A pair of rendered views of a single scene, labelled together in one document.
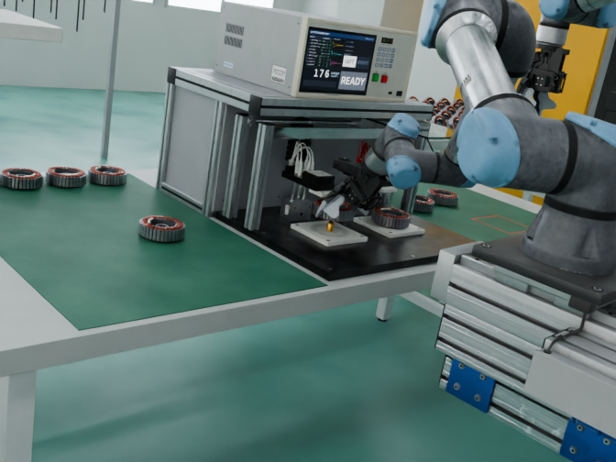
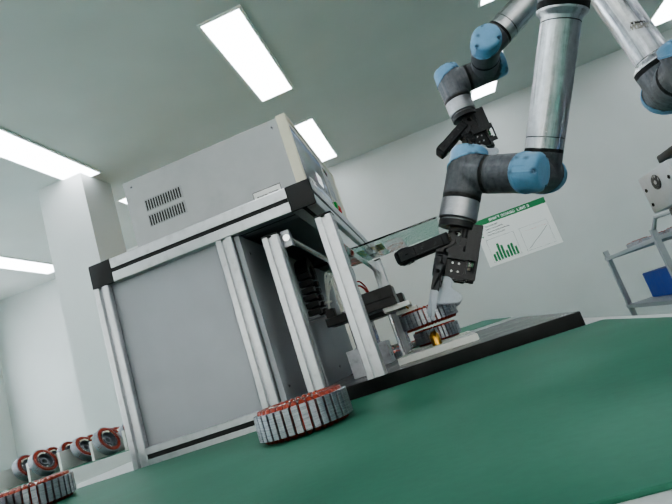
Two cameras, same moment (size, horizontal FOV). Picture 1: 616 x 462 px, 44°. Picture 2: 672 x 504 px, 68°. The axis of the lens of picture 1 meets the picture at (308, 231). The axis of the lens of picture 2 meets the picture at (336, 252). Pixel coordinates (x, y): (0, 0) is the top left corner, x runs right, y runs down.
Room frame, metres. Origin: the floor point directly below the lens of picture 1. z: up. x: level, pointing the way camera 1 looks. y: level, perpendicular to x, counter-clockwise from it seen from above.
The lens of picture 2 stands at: (1.24, 0.64, 0.81)
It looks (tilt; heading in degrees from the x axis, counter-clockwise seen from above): 12 degrees up; 323
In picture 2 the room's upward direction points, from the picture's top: 19 degrees counter-clockwise
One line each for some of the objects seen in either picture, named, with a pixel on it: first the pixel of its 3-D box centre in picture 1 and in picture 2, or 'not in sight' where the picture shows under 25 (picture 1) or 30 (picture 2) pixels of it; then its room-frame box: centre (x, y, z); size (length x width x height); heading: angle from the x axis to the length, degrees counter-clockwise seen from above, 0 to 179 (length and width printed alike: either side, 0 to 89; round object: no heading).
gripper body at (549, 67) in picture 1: (545, 69); (474, 132); (2.02, -0.54, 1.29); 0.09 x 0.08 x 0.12; 48
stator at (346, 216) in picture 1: (334, 210); (428, 315); (1.96, -0.06, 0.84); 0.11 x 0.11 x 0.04
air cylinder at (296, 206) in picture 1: (296, 208); (365, 360); (2.06, 0.04, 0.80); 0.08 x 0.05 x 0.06; 134
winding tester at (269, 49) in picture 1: (313, 51); (252, 214); (2.28, 0.07, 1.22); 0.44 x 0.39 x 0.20; 134
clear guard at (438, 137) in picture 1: (423, 137); (404, 249); (2.19, -0.29, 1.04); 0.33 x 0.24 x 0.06; 44
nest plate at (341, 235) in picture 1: (329, 232); (438, 347); (1.96, -0.06, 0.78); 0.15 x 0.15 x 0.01; 44
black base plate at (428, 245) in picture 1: (355, 232); (435, 354); (2.05, -0.13, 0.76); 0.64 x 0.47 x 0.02; 134
